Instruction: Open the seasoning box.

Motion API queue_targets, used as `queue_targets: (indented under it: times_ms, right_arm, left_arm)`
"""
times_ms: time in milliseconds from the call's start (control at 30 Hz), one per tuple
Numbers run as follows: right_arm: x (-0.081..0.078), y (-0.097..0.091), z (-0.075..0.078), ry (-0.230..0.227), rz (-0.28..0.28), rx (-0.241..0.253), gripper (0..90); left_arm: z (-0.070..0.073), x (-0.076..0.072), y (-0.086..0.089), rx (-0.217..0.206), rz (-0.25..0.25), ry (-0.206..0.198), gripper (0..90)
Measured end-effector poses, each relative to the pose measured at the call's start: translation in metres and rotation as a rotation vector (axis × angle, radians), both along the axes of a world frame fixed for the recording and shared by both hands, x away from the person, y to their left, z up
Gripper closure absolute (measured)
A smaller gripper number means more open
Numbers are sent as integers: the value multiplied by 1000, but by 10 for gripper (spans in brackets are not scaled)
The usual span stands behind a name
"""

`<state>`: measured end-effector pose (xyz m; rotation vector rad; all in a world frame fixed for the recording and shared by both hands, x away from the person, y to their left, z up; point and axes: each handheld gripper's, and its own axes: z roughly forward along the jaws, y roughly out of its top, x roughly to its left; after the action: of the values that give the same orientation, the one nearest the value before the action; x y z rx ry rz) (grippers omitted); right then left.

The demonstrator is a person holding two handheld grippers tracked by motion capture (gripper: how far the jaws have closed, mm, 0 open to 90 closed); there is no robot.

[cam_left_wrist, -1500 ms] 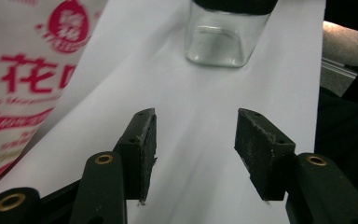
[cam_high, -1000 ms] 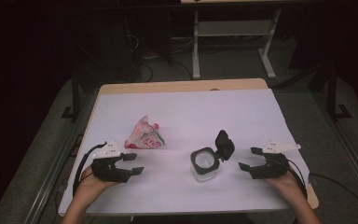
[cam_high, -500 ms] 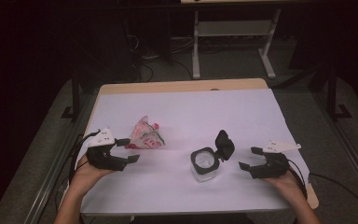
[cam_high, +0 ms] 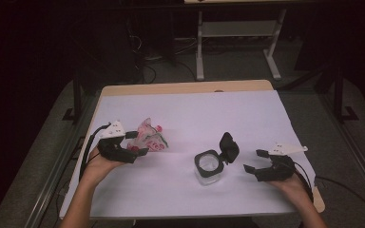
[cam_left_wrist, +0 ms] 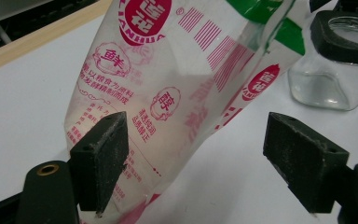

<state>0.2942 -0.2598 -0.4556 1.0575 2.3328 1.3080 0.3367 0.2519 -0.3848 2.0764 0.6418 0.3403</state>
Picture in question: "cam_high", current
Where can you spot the aluminium floor rail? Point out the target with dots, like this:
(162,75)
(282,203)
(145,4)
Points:
(55,177)
(355,148)

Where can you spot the red and white plastic bag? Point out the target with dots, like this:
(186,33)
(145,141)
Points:
(149,139)

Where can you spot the clear jar with black lid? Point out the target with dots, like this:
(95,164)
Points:
(210,164)

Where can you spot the person's right hand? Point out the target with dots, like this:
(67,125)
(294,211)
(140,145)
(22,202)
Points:
(293,190)

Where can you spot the white desk frame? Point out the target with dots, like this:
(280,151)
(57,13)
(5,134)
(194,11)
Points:
(199,47)

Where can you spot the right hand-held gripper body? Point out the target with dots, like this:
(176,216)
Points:
(277,167)

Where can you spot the person's left hand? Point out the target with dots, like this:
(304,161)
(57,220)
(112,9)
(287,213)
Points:
(101,167)

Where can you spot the white table cover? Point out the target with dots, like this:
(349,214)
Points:
(187,104)

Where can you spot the black metal stand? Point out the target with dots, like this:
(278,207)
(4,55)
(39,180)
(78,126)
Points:
(339,95)
(77,95)

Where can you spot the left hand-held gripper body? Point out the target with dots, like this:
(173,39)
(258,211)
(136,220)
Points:
(117,148)

